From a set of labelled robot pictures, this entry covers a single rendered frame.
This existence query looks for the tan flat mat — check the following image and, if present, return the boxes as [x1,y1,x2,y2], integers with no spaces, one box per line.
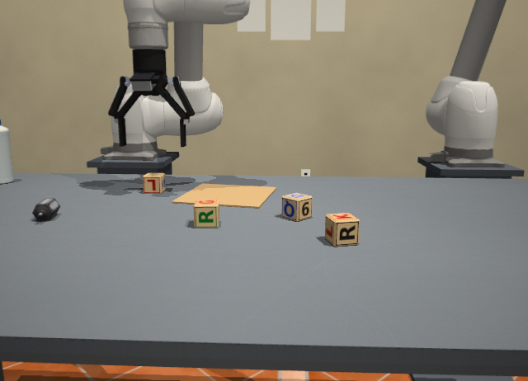
[172,183,276,209]

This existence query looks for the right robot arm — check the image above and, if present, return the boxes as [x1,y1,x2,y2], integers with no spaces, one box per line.
[101,0,250,161]

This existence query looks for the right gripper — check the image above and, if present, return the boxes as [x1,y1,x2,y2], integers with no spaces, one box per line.
[108,49,195,147]

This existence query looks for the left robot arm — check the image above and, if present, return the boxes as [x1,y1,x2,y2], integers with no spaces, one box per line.
[426,0,506,167]

